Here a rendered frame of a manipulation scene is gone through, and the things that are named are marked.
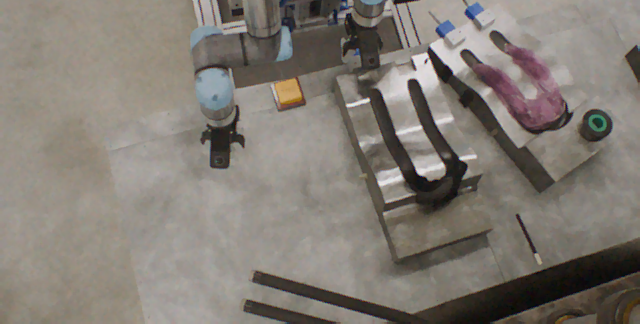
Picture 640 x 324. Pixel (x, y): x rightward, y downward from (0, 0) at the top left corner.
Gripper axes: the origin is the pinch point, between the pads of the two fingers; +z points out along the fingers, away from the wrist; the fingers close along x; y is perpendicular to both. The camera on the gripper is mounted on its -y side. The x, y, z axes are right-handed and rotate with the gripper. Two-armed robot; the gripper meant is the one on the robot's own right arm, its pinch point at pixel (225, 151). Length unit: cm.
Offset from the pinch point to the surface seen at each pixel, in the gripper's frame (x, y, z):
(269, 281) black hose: -14.3, -32.1, 0.8
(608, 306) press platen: -64, -42, -68
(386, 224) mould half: -42.1, -16.4, -1.2
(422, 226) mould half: -51, -16, -1
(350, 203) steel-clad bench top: -33.3, -10.0, 4.7
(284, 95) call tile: -13.8, 17.5, 1.0
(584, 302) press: -95, -31, 6
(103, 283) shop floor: 48, -25, 85
